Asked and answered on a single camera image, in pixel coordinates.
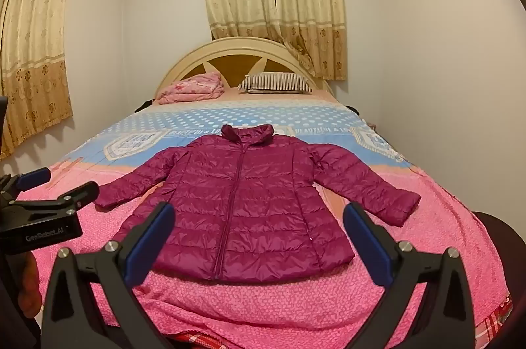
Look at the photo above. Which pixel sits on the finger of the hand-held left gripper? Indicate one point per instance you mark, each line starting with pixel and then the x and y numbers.
pixel 35 177
pixel 65 199

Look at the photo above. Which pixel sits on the magenta puffer jacket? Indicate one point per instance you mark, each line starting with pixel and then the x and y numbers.
pixel 246 209

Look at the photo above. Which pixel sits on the pink floral blanket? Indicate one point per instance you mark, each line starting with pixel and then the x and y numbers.
pixel 287 312

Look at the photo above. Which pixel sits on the dark round stool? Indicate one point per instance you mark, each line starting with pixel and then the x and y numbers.
pixel 499 229

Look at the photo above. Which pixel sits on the black object beside bed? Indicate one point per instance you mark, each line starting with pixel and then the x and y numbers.
pixel 144 105

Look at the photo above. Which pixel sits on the folded pink quilt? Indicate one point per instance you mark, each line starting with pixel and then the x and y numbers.
pixel 193 88

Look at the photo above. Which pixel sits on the cream wooden bed headboard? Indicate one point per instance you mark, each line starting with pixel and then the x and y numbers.
pixel 230 44

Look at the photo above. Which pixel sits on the striped pillow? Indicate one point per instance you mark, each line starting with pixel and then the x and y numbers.
pixel 275 82

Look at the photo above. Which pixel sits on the beige floral window curtain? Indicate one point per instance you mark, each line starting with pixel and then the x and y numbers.
pixel 238 3
pixel 33 44

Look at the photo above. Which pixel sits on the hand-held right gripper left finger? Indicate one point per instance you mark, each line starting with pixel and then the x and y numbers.
pixel 150 242

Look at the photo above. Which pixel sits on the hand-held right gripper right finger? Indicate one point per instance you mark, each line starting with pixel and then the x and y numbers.
pixel 368 246

